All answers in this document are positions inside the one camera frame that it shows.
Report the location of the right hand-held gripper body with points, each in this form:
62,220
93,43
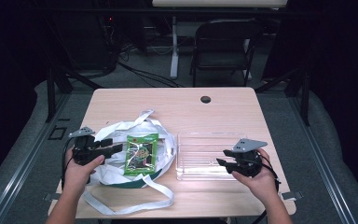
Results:
245,158

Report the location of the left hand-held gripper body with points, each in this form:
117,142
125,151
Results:
84,149

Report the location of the clear plastic tray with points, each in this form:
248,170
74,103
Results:
199,155

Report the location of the green snack packet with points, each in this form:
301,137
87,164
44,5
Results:
141,155

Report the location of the white tote bag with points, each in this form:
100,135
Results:
164,146

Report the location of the person's left hand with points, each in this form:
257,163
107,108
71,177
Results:
77,175

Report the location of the person's right hand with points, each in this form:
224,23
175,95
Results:
261,183

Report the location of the black metal stand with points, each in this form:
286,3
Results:
305,96
51,93

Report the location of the black folding chair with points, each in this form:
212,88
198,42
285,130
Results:
223,46

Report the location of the white desk leg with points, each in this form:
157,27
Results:
174,56

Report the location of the metal table bracket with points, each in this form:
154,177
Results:
292,195
50,196

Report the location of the metal floor rail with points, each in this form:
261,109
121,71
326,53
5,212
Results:
24,161
320,161

